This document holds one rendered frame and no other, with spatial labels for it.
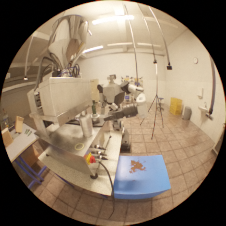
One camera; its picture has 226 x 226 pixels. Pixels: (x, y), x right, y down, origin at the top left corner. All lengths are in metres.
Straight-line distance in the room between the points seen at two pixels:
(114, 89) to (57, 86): 0.77
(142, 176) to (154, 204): 0.75
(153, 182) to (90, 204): 0.91
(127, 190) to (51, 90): 0.74
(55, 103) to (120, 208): 1.29
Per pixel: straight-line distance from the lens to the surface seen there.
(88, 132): 0.44
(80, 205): 1.38
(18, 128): 2.06
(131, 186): 0.71
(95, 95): 6.07
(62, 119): 0.26
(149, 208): 1.36
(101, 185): 0.56
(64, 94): 0.27
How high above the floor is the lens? 1.28
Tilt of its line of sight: 20 degrees down
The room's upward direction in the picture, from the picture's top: 3 degrees counter-clockwise
